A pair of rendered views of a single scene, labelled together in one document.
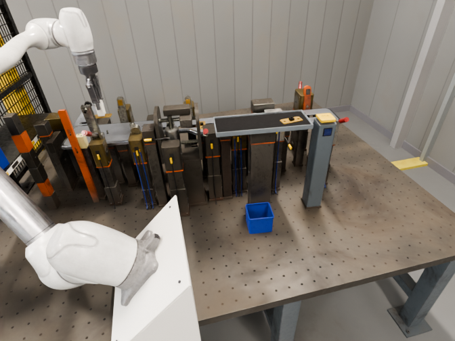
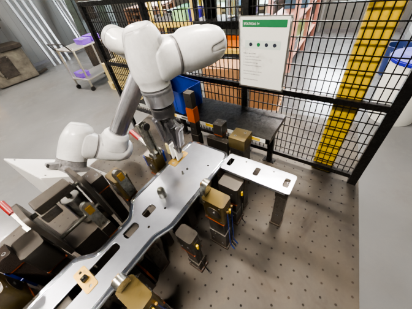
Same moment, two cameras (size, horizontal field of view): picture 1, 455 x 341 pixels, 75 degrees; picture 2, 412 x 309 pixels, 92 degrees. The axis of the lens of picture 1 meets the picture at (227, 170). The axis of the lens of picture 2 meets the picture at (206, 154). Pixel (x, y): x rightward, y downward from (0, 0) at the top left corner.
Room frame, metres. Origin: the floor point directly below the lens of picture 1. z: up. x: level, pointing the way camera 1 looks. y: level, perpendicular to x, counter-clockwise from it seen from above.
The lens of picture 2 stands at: (1.80, 0.27, 1.63)
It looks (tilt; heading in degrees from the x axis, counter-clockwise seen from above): 43 degrees down; 136
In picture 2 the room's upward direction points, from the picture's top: 10 degrees counter-clockwise
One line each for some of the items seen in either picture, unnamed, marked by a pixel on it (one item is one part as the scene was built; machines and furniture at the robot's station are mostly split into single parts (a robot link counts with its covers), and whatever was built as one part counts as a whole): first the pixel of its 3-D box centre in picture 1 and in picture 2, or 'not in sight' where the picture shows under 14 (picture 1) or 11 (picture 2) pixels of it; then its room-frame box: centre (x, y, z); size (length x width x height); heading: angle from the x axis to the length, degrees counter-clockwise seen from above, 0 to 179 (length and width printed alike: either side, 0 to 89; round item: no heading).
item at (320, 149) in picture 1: (317, 166); not in sight; (1.07, -0.40, 0.92); 0.08 x 0.08 x 0.44; 5
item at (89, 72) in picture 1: (90, 74); (164, 115); (1.31, 0.58, 1.29); 0.08 x 0.07 x 0.09; 5
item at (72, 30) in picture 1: (74, 29); (151, 56); (1.32, 0.60, 1.47); 0.13 x 0.11 x 0.16; 69
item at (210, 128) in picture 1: (213, 166); (63, 262); (1.15, 0.06, 0.89); 0.12 x 0.07 x 0.38; 5
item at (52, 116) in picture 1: (67, 145); (240, 161); (1.41, 0.87, 0.88); 0.08 x 0.08 x 0.36; 5
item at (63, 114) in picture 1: (81, 160); not in sight; (1.15, 0.67, 0.95); 0.03 x 0.01 x 0.50; 95
